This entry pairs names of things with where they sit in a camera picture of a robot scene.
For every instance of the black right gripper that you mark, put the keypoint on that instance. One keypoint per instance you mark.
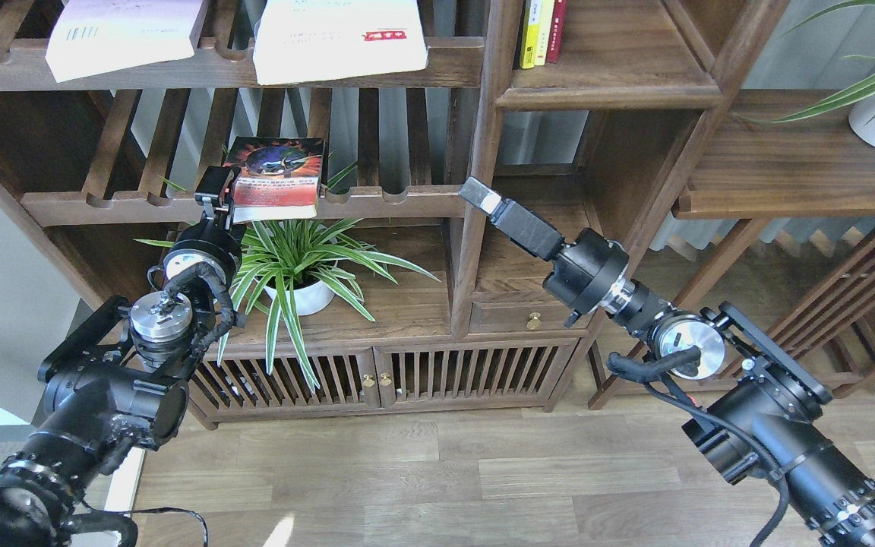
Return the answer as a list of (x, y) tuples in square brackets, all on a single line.
[(522, 226)]

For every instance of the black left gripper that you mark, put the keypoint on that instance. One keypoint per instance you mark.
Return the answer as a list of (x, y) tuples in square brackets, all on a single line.
[(213, 195)]

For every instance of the red earth cover book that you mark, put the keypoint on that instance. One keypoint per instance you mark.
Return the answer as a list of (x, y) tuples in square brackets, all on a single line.
[(276, 179)]

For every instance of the white book red stamp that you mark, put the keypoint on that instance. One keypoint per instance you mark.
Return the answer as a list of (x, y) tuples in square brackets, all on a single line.
[(319, 41)]

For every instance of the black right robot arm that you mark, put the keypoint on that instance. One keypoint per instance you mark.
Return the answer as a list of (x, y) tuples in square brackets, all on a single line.
[(753, 406)]

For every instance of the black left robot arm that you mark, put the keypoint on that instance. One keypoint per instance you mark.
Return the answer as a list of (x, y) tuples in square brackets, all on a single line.
[(121, 381)]

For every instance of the wooden side shelf unit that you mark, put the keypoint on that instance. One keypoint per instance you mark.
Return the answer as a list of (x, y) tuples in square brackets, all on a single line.
[(714, 165)]

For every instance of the spider plant in white pot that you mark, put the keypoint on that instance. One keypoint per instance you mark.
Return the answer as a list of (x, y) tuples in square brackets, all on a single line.
[(284, 266)]

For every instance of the small wooden drawer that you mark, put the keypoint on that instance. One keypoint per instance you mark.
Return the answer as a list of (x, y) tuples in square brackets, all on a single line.
[(509, 317)]

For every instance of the dark wooden bookshelf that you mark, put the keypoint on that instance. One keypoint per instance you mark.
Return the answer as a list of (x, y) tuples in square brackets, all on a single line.
[(84, 166)]

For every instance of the yellow upright book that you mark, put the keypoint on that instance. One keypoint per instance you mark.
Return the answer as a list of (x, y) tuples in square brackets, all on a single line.
[(546, 10), (529, 37)]

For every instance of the right slatted cabinet door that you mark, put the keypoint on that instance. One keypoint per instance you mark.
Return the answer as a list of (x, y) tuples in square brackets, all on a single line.
[(479, 375)]

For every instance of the pale pink white book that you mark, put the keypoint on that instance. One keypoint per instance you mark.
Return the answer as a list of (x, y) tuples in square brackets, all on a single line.
[(98, 37)]

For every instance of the dark red upright book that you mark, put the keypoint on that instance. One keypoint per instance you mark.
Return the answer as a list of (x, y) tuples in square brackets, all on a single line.
[(556, 31)]

